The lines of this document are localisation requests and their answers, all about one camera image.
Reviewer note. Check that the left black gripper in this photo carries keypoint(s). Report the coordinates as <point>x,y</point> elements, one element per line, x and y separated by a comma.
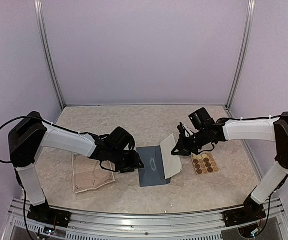
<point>134,163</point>

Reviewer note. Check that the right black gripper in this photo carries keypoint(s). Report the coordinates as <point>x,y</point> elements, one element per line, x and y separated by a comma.
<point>183,148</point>

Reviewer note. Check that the beige letter with border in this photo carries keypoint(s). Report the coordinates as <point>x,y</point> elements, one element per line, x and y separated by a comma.
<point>171,163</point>

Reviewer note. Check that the blue paper envelope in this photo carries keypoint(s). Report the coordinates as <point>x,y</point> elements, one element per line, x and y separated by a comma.
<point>153,173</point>

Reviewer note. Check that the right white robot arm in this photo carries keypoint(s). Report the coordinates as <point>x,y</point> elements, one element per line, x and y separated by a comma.
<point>267,128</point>

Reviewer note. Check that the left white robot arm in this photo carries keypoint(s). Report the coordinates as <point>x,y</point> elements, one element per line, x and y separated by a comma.
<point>33,133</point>

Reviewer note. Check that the beige letter left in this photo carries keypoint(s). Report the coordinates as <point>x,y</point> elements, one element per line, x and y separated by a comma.
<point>87,175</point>

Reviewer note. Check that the brown sticker sheet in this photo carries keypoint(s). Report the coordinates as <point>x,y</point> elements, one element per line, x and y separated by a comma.
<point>204,163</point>

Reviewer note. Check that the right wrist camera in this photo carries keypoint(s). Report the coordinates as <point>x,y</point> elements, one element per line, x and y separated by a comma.
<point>184,130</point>

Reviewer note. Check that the front aluminium rail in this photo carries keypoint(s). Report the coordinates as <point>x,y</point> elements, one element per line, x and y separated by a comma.
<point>201,225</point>

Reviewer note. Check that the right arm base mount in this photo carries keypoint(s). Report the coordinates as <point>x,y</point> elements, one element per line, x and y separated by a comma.
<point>249,212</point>

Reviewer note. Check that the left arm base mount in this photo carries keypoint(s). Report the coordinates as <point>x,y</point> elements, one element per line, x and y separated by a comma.
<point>51,215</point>

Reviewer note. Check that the right aluminium frame post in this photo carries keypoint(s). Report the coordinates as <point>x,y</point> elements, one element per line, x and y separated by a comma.
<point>242,53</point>

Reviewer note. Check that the aluminium frame post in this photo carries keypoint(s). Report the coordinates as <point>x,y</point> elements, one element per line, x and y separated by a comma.
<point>47,53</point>
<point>242,53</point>

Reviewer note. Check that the left aluminium frame post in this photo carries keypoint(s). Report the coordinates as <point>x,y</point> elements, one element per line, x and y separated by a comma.
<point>47,53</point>

